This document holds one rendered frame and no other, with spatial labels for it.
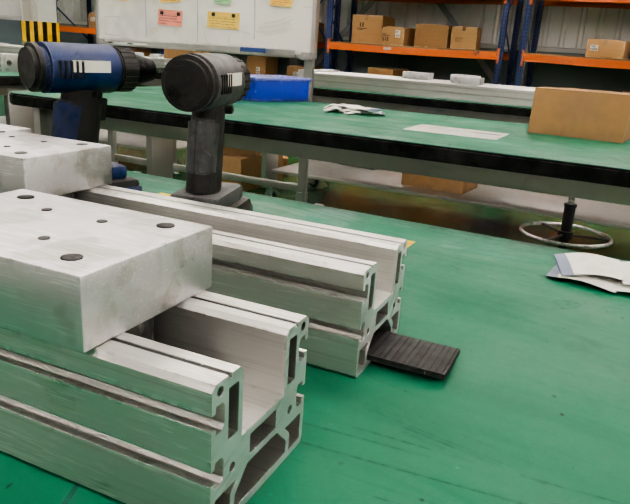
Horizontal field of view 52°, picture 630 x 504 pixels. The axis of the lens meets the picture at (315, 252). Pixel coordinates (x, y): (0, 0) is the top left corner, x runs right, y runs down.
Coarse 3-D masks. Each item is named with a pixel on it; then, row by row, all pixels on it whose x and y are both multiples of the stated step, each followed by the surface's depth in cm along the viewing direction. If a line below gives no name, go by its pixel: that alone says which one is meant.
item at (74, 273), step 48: (0, 240) 34; (48, 240) 35; (96, 240) 35; (144, 240) 36; (192, 240) 38; (0, 288) 33; (48, 288) 31; (96, 288) 31; (144, 288) 34; (192, 288) 39; (48, 336) 32; (96, 336) 32; (144, 336) 38
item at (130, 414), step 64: (192, 320) 38; (256, 320) 36; (0, 384) 35; (64, 384) 33; (128, 384) 31; (192, 384) 29; (256, 384) 37; (0, 448) 37; (64, 448) 34; (128, 448) 34; (192, 448) 30; (256, 448) 34
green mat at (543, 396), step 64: (448, 256) 79; (512, 256) 80; (448, 320) 60; (512, 320) 61; (576, 320) 62; (320, 384) 47; (384, 384) 48; (448, 384) 48; (512, 384) 49; (576, 384) 49; (320, 448) 39; (384, 448) 40; (448, 448) 40; (512, 448) 41; (576, 448) 41
